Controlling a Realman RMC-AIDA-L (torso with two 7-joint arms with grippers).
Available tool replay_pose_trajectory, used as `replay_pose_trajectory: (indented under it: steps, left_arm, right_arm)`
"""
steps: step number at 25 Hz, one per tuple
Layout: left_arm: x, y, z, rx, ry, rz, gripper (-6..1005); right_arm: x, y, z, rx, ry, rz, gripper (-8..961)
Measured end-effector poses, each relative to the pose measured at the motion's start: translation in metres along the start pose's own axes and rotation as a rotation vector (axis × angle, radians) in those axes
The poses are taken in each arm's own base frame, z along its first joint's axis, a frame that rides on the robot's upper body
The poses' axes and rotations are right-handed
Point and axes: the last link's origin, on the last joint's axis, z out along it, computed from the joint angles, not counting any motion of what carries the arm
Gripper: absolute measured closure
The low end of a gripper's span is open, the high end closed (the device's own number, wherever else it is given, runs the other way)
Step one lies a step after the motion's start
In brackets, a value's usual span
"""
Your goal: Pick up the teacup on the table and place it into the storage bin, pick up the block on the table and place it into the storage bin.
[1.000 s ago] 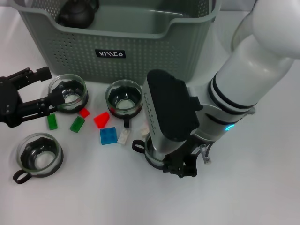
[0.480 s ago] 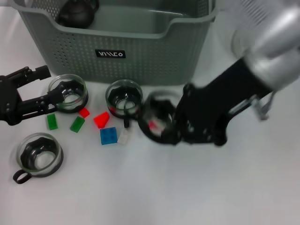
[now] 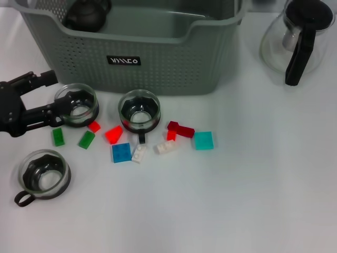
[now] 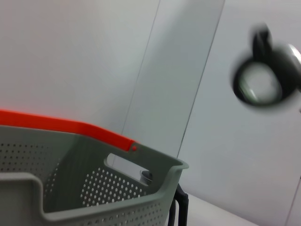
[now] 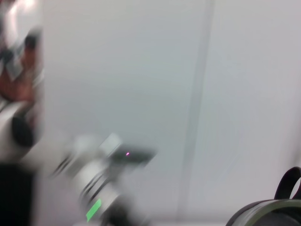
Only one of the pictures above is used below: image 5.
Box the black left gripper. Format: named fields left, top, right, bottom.
left=110, top=200, right=151, bottom=226

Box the glass teacup black holder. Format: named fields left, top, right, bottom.
left=225, top=166, right=301, bottom=226

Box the black background panel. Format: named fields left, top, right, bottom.
left=0, top=162, right=36, bottom=226

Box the blurred brown background object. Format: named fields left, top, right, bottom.
left=0, top=0, right=45, bottom=102

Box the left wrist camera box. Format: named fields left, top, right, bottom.
left=100, top=133, right=157, bottom=169

